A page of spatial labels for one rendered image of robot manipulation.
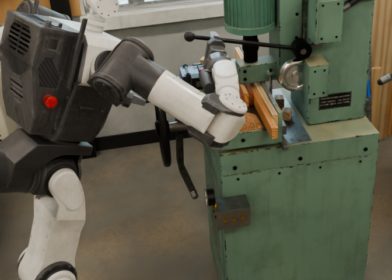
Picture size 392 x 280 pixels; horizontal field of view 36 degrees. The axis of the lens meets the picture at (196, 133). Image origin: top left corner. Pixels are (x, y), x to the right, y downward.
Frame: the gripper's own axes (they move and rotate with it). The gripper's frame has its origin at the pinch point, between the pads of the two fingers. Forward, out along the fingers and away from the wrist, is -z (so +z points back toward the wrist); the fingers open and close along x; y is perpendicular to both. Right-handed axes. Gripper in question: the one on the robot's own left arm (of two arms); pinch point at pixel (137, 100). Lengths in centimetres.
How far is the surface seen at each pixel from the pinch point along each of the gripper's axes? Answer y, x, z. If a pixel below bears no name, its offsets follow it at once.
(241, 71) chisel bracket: 24.6, 8.5, -28.4
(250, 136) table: 8.1, 28.0, -33.3
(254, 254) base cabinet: -38, 16, -62
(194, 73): 16.7, 0.0, -15.6
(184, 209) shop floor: -61, -66, -62
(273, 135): 13, 36, -37
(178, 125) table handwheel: -3.5, 1.3, -17.6
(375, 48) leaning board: 53, -87, -133
